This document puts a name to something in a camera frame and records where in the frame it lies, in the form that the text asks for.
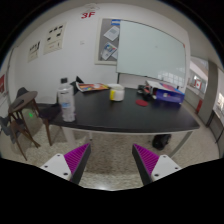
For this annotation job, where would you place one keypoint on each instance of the dark chair wooden legs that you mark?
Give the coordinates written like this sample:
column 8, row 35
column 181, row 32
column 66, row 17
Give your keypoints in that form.
column 49, row 112

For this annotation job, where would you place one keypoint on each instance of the blue cardboard box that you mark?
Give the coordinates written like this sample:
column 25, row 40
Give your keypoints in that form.
column 168, row 94

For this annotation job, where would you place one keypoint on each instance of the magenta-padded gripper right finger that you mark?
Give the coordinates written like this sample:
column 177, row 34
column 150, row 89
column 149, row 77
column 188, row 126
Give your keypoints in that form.
column 146, row 160

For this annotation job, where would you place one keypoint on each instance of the small white wall poster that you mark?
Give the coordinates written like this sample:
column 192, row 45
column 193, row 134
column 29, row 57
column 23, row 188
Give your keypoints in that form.
column 34, row 51

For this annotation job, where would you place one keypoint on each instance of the black jacket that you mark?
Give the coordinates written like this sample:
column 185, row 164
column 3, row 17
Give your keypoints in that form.
column 78, row 80

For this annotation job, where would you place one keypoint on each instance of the large whiteboard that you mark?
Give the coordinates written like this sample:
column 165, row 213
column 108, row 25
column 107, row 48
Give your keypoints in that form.
column 150, row 50

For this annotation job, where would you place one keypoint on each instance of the red fire extinguisher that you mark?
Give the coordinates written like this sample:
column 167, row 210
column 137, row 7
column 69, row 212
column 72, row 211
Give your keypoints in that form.
column 199, row 106

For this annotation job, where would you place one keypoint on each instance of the flat round red coaster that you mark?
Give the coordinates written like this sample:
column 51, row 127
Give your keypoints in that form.
column 141, row 103

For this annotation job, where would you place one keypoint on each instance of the black bag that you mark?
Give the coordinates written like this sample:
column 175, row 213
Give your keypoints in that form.
column 161, row 141

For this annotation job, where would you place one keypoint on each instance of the large white wall poster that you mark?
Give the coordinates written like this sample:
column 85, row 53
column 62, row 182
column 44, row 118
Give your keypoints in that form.
column 54, row 38

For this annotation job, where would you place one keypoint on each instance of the red wall poster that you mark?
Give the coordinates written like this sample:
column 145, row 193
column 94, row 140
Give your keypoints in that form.
column 2, row 83

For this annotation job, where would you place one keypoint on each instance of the colourful magazine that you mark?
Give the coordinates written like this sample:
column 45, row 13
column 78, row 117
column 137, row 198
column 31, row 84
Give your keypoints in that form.
column 91, row 87

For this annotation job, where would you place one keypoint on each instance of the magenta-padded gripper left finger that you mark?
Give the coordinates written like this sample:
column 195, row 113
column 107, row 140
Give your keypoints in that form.
column 75, row 159

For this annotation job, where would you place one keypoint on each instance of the clear plastic water bottle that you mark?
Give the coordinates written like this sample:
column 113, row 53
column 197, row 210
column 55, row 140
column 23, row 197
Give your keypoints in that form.
column 67, row 100

